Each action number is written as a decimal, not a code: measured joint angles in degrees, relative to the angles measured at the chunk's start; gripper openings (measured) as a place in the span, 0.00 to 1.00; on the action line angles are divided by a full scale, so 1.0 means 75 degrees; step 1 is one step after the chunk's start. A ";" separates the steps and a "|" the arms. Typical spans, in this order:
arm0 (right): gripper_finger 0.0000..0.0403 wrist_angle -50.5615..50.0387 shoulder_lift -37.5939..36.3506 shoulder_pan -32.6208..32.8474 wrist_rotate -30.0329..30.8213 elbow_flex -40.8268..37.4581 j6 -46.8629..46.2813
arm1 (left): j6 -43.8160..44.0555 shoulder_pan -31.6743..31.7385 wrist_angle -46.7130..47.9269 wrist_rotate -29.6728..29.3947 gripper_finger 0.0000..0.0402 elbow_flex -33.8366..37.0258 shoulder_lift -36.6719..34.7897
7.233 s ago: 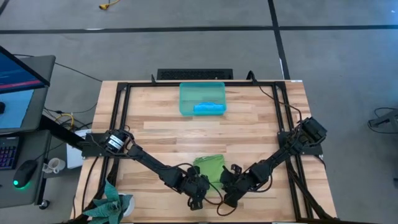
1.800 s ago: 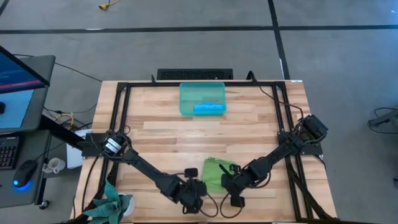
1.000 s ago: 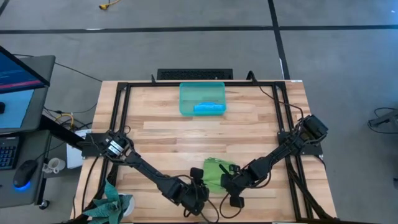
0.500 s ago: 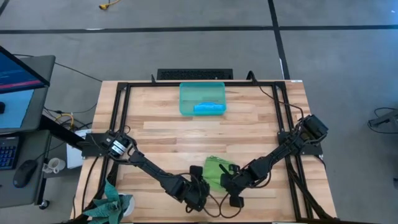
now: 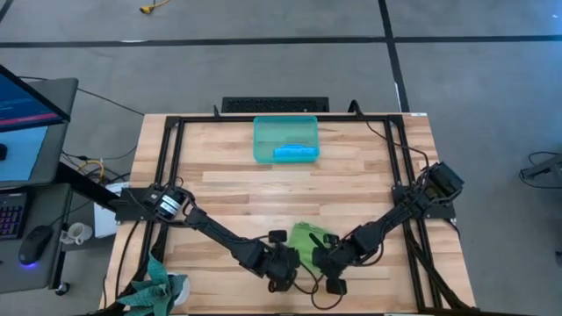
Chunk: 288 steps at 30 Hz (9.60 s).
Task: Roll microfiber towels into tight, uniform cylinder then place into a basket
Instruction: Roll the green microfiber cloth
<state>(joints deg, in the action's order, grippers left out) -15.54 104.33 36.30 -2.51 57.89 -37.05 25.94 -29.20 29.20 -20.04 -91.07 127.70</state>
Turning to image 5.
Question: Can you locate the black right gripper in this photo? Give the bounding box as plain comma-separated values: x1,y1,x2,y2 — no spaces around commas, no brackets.
308,232,359,297

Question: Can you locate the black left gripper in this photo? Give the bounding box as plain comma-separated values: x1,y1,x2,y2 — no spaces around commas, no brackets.
262,229,303,294

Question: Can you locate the green microfiber towel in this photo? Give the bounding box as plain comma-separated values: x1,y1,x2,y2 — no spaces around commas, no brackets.
287,221,329,273

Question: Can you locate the blue microfiber towel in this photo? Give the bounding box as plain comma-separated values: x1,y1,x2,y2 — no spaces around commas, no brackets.
272,143,320,162

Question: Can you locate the teal translucent plastic basket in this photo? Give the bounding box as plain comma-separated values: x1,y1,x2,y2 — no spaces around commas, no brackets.
252,115,320,165

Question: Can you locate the white round container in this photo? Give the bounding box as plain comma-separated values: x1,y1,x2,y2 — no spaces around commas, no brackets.
169,271,192,306

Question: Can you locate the dark green cloth pile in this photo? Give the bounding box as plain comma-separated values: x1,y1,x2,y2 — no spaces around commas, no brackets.
116,252,188,316

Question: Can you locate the black floor vent grate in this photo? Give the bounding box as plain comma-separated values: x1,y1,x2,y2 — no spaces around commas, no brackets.
220,96,330,114

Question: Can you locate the white bin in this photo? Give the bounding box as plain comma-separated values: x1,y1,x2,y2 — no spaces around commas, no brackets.
93,182,131,238

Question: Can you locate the white mug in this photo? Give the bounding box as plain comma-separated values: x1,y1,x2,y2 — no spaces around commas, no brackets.
59,222,93,246

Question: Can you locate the black floor stand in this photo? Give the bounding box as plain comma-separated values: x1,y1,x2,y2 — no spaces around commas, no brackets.
519,151,562,190

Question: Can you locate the grey computer cart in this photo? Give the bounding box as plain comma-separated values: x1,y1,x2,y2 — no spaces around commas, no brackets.
0,77,80,295

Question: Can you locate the black computer mouse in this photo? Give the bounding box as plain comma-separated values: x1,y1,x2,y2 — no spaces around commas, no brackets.
18,225,53,266

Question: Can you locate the black keyboard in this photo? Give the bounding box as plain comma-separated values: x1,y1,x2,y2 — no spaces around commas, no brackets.
0,191,28,241

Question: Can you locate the blue-screen desk monitor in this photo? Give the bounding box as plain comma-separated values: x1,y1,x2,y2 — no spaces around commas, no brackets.
0,64,72,183

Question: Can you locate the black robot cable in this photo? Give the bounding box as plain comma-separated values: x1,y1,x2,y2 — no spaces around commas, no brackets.
349,99,430,176

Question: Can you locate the black metal table frame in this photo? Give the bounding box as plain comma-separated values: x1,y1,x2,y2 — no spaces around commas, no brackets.
147,113,478,315

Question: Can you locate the yellow coiled cable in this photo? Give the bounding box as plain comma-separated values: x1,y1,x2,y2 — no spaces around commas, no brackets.
76,160,106,183

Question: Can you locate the thin black floor cable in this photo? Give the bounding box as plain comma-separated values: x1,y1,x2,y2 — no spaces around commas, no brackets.
17,76,146,118

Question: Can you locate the yellow floor cable plug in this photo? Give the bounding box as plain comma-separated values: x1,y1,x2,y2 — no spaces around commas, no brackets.
139,0,170,15

